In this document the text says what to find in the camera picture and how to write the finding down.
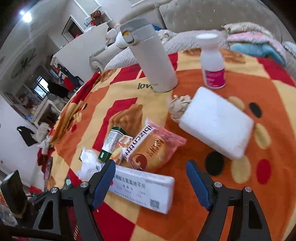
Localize white tissue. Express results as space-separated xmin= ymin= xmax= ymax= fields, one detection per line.
xmin=77 ymin=148 xmax=104 ymax=181

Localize pink pastry snack packet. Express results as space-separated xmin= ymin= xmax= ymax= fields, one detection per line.
xmin=123 ymin=119 xmax=187 ymax=172

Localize orange clear snack wrapper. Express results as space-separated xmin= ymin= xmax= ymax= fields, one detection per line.
xmin=110 ymin=135 xmax=133 ymax=165

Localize long white medicine box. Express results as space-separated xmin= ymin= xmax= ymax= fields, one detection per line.
xmin=109 ymin=165 xmax=175 ymax=214

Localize crumpled beige paper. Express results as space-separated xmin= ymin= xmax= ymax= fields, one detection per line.
xmin=166 ymin=95 xmax=191 ymax=123

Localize white bottle pink label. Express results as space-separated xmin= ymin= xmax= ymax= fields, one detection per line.
xmin=196 ymin=33 xmax=226 ymax=89

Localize white thermos bottle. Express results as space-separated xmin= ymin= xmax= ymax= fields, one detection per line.
xmin=120 ymin=19 xmax=178 ymax=92

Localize beige tufted sofa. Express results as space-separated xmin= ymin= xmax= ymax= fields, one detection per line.
xmin=89 ymin=0 xmax=296 ymax=79

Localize orange red yellow blanket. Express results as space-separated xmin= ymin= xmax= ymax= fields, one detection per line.
xmin=48 ymin=49 xmax=295 ymax=240

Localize folded pink blue blankets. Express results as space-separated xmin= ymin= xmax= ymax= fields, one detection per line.
xmin=222 ymin=22 xmax=287 ymax=66

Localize white foam block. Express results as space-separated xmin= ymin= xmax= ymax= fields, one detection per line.
xmin=179 ymin=87 xmax=254 ymax=160

